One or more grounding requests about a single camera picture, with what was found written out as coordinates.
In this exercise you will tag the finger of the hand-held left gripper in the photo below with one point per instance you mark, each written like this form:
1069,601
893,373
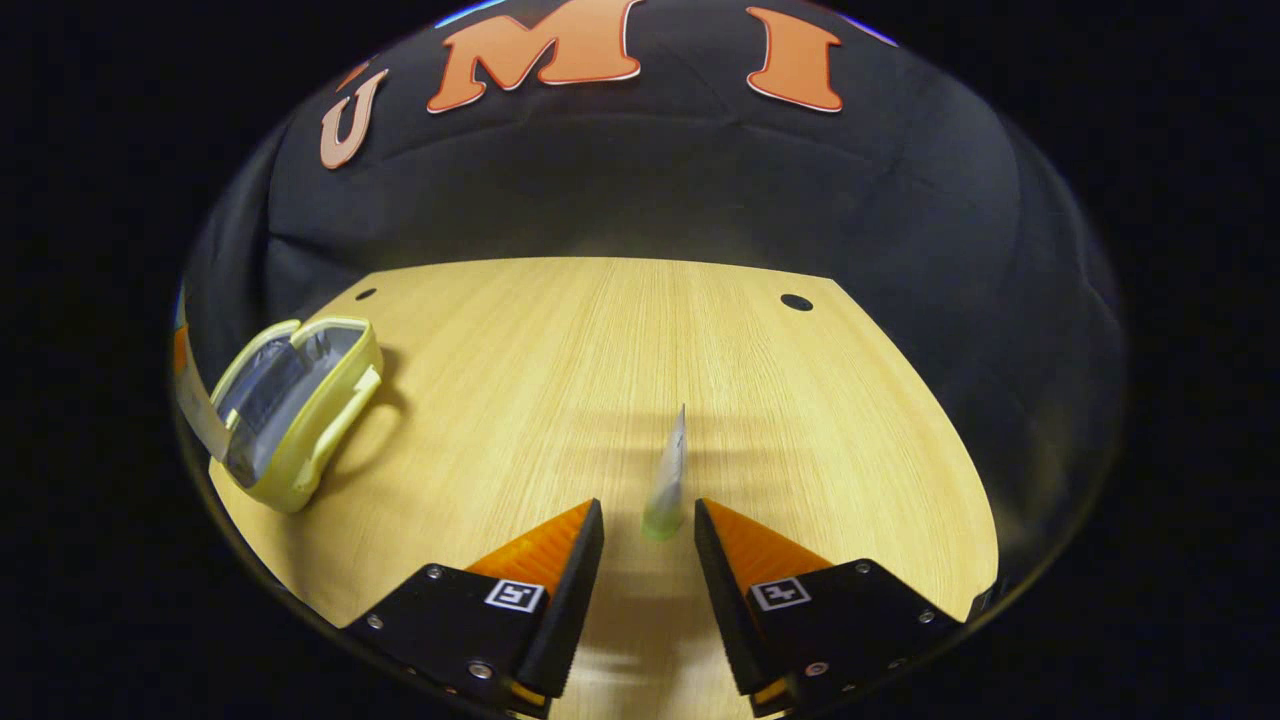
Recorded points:
181,350

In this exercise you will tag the white tube with green cap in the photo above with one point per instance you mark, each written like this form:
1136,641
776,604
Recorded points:
665,490

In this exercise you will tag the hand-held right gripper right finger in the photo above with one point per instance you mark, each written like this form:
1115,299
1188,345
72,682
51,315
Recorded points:
722,600

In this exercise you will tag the pale yellow suitcase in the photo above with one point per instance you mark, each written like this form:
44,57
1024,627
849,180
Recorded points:
320,420

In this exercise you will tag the black backdrop cloth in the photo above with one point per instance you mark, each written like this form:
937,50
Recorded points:
650,180

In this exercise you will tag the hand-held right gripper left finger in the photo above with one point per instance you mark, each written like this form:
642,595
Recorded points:
575,600

